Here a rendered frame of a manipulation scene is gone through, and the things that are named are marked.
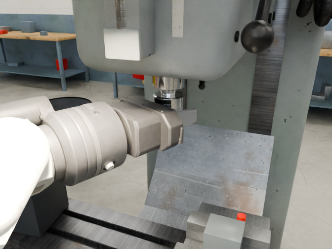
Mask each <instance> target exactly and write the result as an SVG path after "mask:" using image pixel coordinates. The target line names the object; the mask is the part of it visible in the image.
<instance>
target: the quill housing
mask: <svg viewBox="0 0 332 249"><path fill-rule="evenodd" d="M72 8H73V16H74V25H75V33H76V41H77V50H78V54H79V57H80V59H81V61H82V62H83V63H84V64H85V65H86V66H88V67H89V68H91V69H94V70H97V71H104V72H115V73H126V74H136V75H147V76H157V77H167V78H178V79H188V80H199V81H213V80H215V79H218V78H220V77H222V76H223V75H225V74H226V73H227V72H228V71H229V70H230V69H231V68H232V67H233V66H234V65H235V63H236V62H237V61H238V60H239V59H240V58H241V57H242V56H243V55H244V53H245V52H246V50H245V49H244V48H243V46H242V44H241V32H242V30H243V28H244V27H245V26H246V25H247V24H248V23H249V22H251V18H252V8H253V0H154V34H155V53H154V55H151V56H149V57H146V58H143V60H140V61H133V60H120V59H108V58H106V55H105V43H104V31H103V30H104V29H105V28H106V24H105V11H104V0H72Z"/></svg>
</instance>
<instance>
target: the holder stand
mask: <svg viewBox="0 0 332 249"><path fill-rule="evenodd" d="M68 205H69V202H68V196H67V190H66V185H65V184H62V183H60V182H59V181H56V182H54V183H52V184H51V185H49V186H48V187H47V188H45V189H44V190H43V191H41V192H40V193H38V194H35V195H33V196H30V198H29V200H28V202H27V204H26V206H25V208H24V210H23V212H22V214H21V215H20V217H19V219H18V221H17V223H16V225H15V227H14V229H13V232H16V233H21V234H26V235H30V236H35V237H41V236H42V235H43V234H44V233H45V232H46V230H47V229H48V228H49V227H50V226H51V225H52V224H53V222H54V221H55V220H56V219H57V218H58V217H59V215H60V214H61V213H62V212H63V211H64V210H65V208H66V207H67V206H68Z"/></svg>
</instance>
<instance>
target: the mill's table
mask: <svg viewBox="0 0 332 249"><path fill-rule="evenodd" d="M68 202H69V205H68V206H67V207H66V208H65V210H64V211H63V212H62V213H61V214H60V215H59V217H58V218H57V219H56V220H55V221H54V222H53V224H52V225H51V226H50V227H49V228H48V229H47V230H46V232H45V233H44V234H43V235H42V236H41V237H35V236H30V235H26V234H21V233H16V232H12V233H11V235H10V237H9V239H8V240H7V242H6V244H5V246H4V248H3V249H174V247H175V245H176V243H177V242H180V243H184V242H185V239H186V231H184V230H180V229H177V228H173V227H170V226H166V225H163V224H159V223H156V222H152V221H149V220H146V219H142V218H139V217H135V216H132V215H128V214H125V213H121V212H118V211H114V210H111V209H107V208H104V207H100V206H96V205H92V204H89V203H85V202H82V201H78V200H75V199H71V198H68Z"/></svg>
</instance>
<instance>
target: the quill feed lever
mask: <svg viewBox="0 0 332 249"><path fill-rule="evenodd" d="M271 2H272V0H260V1H259V5H258V9H257V13H256V16H255V20H254V21H251V22H249V23H248V24H247V25H246V26H245V27H244V28H243V30H242V32H241V44H242V46H243V48H244V49H245V50H246V51H248V52H250V53H254V54H258V53H262V52H264V51H266V50H267V49H268V48H269V47H270V46H271V45H272V43H273V41H274V30H273V28H272V26H271V25H270V24H269V23H268V22H267V20H268V16H269V11H270V7H271Z"/></svg>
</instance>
